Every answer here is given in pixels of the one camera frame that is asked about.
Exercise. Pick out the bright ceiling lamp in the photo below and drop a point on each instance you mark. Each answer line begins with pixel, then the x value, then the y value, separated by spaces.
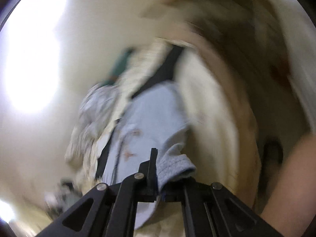
pixel 29 66

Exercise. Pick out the person's right leg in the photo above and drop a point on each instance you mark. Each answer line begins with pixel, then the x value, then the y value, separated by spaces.
pixel 291 182

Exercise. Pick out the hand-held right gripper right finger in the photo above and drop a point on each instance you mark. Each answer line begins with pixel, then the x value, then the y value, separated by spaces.
pixel 187 190

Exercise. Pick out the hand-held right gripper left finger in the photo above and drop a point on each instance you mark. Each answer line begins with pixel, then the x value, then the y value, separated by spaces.
pixel 150 172

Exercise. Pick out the teal orange-striped mattress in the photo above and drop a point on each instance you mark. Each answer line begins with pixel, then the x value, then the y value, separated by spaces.
pixel 121 64

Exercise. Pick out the yellow cartoon-print bed sheet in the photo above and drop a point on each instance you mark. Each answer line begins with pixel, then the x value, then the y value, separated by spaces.
pixel 212 116

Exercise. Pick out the grey crumpled quilt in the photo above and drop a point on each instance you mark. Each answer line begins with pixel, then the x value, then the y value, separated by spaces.
pixel 93 111

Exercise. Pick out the grey shorts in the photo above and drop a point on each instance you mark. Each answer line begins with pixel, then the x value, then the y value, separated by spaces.
pixel 148 118

